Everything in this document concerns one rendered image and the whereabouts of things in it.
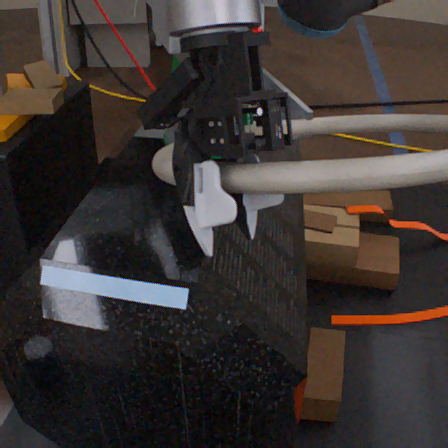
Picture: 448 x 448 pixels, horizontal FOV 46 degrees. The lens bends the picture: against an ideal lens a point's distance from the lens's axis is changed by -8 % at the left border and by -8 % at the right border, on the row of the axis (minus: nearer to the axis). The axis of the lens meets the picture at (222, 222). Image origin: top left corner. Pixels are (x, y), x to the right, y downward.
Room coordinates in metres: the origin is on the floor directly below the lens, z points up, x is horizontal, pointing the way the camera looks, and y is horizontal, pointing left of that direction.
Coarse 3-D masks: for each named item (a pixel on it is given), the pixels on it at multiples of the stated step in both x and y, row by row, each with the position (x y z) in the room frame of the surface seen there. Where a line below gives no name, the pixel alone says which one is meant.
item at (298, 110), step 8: (152, 32) 1.42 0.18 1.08; (152, 40) 1.42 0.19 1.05; (176, 56) 1.30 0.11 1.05; (184, 56) 1.21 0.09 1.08; (192, 56) 1.16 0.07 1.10; (264, 72) 1.05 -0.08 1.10; (264, 80) 1.04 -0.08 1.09; (272, 80) 1.00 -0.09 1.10; (272, 88) 1.00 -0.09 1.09; (280, 88) 0.96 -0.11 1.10; (288, 96) 0.92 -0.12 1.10; (296, 96) 0.92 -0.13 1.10; (296, 104) 0.89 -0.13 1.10; (304, 104) 0.88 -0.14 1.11; (296, 112) 0.89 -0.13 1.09; (304, 112) 0.86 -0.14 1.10; (312, 112) 0.85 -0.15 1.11; (304, 136) 0.84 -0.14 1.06
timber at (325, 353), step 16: (320, 336) 1.23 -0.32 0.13; (336, 336) 1.22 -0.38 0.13; (320, 352) 1.16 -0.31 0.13; (336, 352) 1.15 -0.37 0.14; (320, 368) 1.09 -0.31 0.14; (336, 368) 1.08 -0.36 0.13; (320, 384) 1.02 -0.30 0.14; (336, 384) 1.02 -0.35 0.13; (304, 400) 0.97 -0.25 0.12; (320, 400) 0.97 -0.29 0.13; (336, 400) 0.96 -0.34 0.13; (304, 416) 0.97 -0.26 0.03; (320, 416) 0.96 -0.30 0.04
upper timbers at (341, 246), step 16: (304, 208) 1.86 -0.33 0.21; (320, 208) 1.86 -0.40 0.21; (336, 208) 1.86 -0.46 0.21; (336, 224) 1.75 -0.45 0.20; (352, 224) 1.75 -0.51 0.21; (320, 240) 1.65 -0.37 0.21; (336, 240) 1.65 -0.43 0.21; (352, 240) 1.65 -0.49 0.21; (320, 256) 1.64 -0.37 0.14; (336, 256) 1.62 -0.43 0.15; (352, 256) 1.61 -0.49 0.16
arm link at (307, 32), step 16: (288, 0) 0.62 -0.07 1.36; (304, 0) 0.60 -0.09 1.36; (320, 0) 0.59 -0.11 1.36; (336, 0) 0.60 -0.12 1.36; (352, 0) 0.62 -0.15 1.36; (368, 0) 0.63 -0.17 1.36; (384, 0) 0.64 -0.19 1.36; (288, 16) 0.64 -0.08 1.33; (304, 16) 0.62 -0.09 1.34; (320, 16) 0.61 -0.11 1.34; (336, 16) 0.62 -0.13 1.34; (304, 32) 0.65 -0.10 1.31; (320, 32) 0.64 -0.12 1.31; (336, 32) 0.66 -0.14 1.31
